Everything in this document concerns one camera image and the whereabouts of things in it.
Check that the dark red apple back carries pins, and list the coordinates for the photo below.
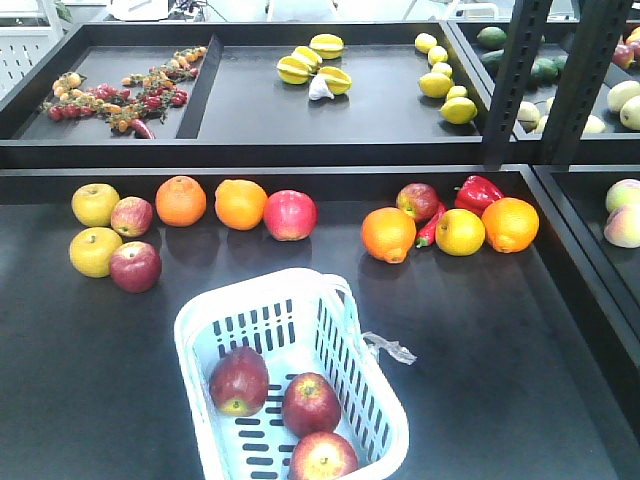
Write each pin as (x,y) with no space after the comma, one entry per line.
(418,200)

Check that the white garlic bulb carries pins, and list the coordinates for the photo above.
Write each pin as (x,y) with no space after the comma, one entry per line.
(319,89)

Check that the black wooden produce stand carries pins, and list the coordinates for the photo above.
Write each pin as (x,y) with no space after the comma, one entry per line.
(504,385)

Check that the orange right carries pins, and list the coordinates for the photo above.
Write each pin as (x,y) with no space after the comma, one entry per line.
(511,224)

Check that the clear plastic strip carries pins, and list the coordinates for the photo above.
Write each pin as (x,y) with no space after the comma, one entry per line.
(375,343)

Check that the cherry tomato vine bunch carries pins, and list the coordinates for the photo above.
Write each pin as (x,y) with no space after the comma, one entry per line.
(128,107)

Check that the pale peach back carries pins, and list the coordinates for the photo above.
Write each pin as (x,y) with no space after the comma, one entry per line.
(623,192)

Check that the yellow starfruit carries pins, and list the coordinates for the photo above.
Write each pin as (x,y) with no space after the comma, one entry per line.
(327,46)

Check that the orange far left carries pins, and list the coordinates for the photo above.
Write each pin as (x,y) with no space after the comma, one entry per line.
(180,201)

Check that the pale peach front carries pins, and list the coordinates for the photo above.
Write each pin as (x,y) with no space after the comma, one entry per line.
(622,226)

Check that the red apple near basket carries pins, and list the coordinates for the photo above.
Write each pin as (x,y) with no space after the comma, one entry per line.
(290,215)

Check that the pale peach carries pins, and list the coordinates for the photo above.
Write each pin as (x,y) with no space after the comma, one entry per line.
(622,226)
(623,192)

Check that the red yellow apple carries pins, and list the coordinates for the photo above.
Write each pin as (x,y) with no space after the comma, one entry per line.
(322,455)

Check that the orange beside red apple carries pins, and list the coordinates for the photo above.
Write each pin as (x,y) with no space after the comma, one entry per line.
(239,204)

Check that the yellow apple back left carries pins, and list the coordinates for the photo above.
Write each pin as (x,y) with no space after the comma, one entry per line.
(92,204)

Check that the dark red apple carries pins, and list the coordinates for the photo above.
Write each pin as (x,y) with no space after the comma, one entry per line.
(310,405)
(418,200)
(239,383)

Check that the light blue plastic basket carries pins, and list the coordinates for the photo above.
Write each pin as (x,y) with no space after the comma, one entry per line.
(298,320)

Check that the pink striped apple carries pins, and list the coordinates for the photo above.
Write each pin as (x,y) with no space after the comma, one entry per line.
(132,216)

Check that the yellow apple front left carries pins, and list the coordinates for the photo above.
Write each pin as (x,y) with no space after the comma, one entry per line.
(91,249)

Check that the dark red apple bottom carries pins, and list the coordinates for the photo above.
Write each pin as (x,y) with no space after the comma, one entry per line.
(310,405)

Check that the red chili pepper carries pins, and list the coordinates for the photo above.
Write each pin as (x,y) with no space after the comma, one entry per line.
(426,235)

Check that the red bell pepper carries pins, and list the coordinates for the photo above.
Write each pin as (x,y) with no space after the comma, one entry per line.
(476,194)

